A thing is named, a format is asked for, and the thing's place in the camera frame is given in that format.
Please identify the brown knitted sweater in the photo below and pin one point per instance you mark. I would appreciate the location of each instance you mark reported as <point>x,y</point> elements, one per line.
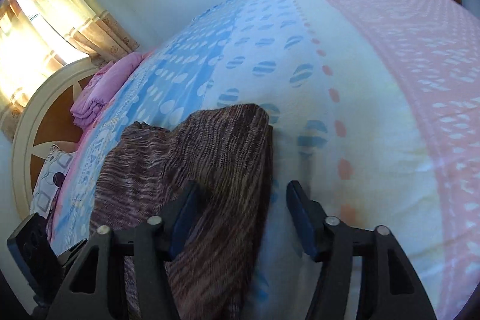
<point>209,179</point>

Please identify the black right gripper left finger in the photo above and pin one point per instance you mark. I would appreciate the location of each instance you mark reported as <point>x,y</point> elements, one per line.
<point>96,288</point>

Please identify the patterned white grey pillow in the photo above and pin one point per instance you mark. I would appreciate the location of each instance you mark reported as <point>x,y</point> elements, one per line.
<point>45,190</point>

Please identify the blue pink patterned bedspread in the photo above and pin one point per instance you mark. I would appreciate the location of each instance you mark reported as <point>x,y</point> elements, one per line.
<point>374,106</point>

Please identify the cream and wood headboard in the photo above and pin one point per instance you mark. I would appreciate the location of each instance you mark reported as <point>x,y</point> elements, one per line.
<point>46,121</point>

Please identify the beige patterned curtain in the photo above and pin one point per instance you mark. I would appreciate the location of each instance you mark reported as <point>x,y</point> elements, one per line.
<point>38,37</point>

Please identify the folded purple quilt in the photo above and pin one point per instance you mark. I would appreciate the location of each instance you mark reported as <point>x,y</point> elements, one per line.
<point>102,88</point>

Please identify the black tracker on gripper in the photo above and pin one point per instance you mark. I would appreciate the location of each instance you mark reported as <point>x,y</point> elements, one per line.
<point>29,246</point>

